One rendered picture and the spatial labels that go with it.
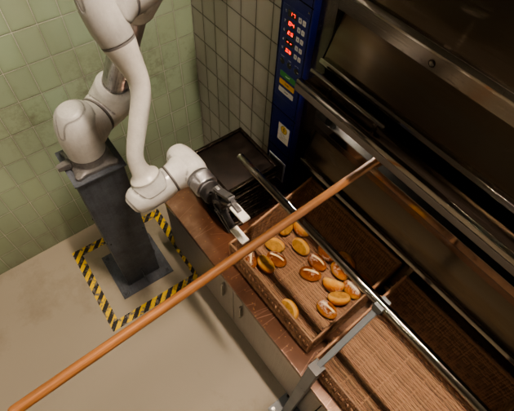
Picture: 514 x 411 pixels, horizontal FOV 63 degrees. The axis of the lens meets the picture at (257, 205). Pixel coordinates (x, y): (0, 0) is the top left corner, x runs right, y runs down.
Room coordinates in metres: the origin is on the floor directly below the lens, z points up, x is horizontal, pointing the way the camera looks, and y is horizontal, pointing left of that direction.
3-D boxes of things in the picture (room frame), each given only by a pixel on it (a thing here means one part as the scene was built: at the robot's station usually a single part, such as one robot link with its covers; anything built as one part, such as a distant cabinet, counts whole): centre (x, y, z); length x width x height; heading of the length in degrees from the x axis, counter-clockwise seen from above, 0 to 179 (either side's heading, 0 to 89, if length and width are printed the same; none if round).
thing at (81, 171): (1.07, 0.72, 1.03); 0.22 x 0.18 x 0.06; 129
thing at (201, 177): (0.85, 0.19, 1.20); 0.09 x 0.06 x 0.09; 132
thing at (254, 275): (0.84, -0.25, 0.72); 0.56 x 0.49 x 0.28; 42
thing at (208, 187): (0.80, 0.14, 1.20); 0.09 x 0.07 x 0.08; 42
